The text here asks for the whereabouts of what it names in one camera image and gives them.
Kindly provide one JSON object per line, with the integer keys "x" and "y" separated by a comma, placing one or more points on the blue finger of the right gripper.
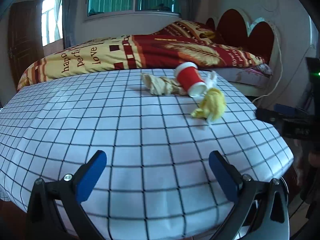
{"x": 287, "y": 110}
{"x": 271, "y": 117}

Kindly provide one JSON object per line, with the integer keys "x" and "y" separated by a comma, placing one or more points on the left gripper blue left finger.
{"x": 79, "y": 186}

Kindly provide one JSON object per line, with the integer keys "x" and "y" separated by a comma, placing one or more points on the yellow cloth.
{"x": 212, "y": 106}

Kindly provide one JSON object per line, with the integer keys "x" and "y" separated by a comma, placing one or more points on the white grid tablecloth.
{"x": 157, "y": 183}

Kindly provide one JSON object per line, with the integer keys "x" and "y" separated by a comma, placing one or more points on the red yellow bed blanket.
{"x": 178, "y": 42}

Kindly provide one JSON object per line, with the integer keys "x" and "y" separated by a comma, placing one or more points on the white tissue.
{"x": 211, "y": 80}

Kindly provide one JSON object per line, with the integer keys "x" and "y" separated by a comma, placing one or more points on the grey bed mattress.
{"x": 247, "y": 76}

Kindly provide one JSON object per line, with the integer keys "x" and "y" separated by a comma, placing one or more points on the red heart headboard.
{"x": 233, "y": 29}

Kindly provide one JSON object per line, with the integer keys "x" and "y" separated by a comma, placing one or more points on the brown wooden door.
{"x": 24, "y": 37}

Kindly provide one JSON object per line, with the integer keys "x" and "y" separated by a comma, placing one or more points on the person's right hand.
{"x": 308, "y": 158}

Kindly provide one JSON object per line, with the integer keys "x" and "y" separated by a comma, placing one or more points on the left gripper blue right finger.
{"x": 229, "y": 178}

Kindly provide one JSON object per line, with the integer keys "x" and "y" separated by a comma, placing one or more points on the red paper cup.
{"x": 188, "y": 77}

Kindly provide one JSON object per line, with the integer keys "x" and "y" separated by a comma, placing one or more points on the beige paper bag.
{"x": 162, "y": 85}

